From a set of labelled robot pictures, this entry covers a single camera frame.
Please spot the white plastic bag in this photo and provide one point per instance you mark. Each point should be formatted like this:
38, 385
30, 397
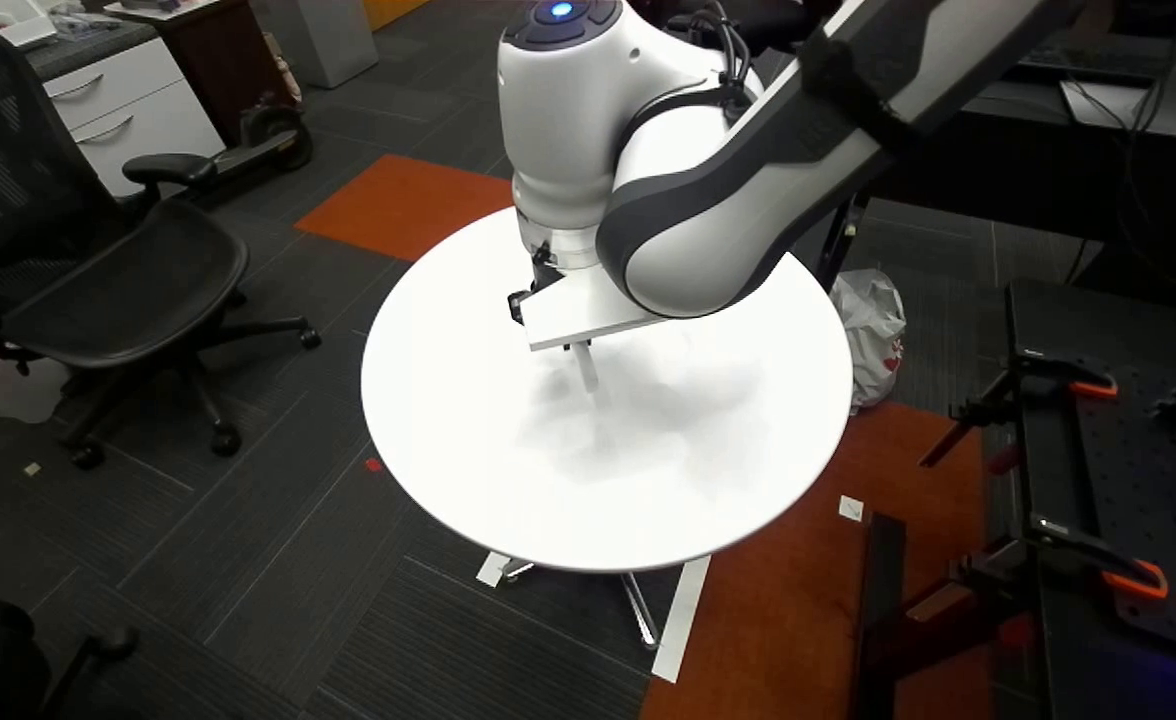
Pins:
872, 323

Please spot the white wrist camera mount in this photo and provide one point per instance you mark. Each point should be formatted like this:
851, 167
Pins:
573, 308

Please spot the grey black work table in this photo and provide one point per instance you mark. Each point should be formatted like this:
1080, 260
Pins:
1105, 470

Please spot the black office chair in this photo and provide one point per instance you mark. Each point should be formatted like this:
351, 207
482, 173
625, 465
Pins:
115, 289

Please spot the white round table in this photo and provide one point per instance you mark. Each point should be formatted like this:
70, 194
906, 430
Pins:
632, 452

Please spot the white table base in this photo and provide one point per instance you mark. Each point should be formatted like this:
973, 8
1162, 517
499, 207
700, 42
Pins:
632, 618

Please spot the orange handled clamp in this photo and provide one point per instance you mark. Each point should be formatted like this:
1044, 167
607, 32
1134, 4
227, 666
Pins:
993, 585

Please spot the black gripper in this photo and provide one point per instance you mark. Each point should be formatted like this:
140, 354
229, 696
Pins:
541, 277

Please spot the white drawer cabinet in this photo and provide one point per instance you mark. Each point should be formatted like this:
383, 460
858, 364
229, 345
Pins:
122, 95

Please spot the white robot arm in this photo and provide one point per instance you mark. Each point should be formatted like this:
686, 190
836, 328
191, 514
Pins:
660, 167

